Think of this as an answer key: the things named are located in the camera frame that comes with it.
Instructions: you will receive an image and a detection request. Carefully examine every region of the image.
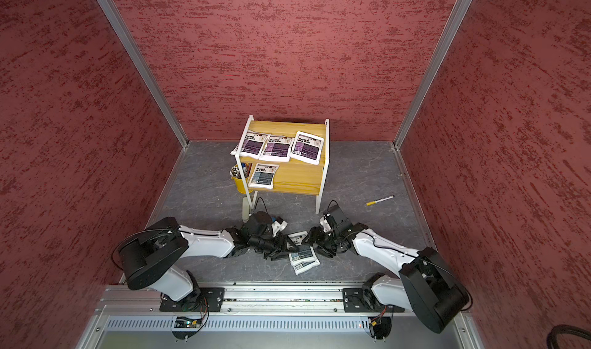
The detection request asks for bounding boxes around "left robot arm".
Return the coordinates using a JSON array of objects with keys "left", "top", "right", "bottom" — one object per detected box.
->
[{"left": 112, "top": 211, "right": 300, "bottom": 311}]

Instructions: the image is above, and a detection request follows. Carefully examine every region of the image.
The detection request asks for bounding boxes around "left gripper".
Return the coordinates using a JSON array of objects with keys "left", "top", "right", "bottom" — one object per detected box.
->
[{"left": 249, "top": 232, "right": 300, "bottom": 261}]

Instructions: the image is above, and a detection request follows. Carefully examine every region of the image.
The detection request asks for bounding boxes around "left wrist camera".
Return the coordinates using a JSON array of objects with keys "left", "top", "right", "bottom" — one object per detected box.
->
[{"left": 271, "top": 217, "right": 288, "bottom": 237}]

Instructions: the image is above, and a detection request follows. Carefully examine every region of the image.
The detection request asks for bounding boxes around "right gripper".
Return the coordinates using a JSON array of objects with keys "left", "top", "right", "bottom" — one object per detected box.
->
[{"left": 300, "top": 227, "right": 341, "bottom": 258}]

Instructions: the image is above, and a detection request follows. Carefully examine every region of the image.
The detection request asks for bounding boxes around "beige eraser case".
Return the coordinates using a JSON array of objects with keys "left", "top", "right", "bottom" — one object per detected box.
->
[{"left": 242, "top": 197, "right": 251, "bottom": 223}]

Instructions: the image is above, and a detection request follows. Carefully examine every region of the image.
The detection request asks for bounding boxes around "yellow pen cup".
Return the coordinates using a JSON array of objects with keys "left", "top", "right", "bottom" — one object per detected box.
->
[{"left": 230, "top": 163, "right": 252, "bottom": 195}]

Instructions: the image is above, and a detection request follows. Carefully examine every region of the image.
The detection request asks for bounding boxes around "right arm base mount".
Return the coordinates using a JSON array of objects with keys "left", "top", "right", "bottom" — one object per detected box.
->
[{"left": 342, "top": 288, "right": 405, "bottom": 313}]

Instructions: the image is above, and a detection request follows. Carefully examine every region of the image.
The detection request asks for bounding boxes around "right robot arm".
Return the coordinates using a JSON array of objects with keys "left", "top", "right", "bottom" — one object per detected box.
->
[{"left": 302, "top": 205, "right": 472, "bottom": 334}]

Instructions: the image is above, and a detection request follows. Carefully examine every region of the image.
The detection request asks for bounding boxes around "purple coffee bag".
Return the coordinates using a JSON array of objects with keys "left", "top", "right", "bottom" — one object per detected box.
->
[
  {"left": 230, "top": 130, "right": 269, "bottom": 159},
  {"left": 259, "top": 135, "right": 294, "bottom": 163},
  {"left": 289, "top": 131, "right": 325, "bottom": 165}
]

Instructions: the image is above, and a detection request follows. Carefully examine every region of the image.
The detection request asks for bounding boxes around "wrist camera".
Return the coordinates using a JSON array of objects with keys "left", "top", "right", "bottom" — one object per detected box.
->
[
  {"left": 271, "top": 217, "right": 288, "bottom": 237},
  {"left": 320, "top": 215, "right": 332, "bottom": 234}
]

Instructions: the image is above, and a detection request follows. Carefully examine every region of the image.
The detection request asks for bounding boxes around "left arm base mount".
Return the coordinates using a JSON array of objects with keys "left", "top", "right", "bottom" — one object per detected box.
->
[{"left": 159, "top": 287, "right": 226, "bottom": 313}]

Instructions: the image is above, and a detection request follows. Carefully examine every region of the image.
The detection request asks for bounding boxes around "black cable bundle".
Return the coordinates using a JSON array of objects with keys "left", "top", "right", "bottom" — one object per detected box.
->
[{"left": 546, "top": 323, "right": 591, "bottom": 349}]

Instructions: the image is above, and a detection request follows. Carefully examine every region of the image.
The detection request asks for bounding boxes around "yellow handled screwdriver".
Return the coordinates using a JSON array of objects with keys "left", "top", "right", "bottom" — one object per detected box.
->
[{"left": 366, "top": 195, "right": 395, "bottom": 207}]

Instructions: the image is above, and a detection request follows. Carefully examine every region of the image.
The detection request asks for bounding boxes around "wooden two-tier shelf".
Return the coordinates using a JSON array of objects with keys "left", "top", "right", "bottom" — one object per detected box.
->
[{"left": 238, "top": 115, "right": 330, "bottom": 214}]

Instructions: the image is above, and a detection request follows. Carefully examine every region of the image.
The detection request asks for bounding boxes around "aluminium rail frame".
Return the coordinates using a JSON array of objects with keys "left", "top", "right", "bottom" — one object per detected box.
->
[{"left": 78, "top": 281, "right": 482, "bottom": 348}]

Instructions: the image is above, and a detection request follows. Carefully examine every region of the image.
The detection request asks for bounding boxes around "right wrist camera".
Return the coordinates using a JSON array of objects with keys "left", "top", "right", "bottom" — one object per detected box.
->
[{"left": 320, "top": 215, "right": 332, "bottom": 234}]

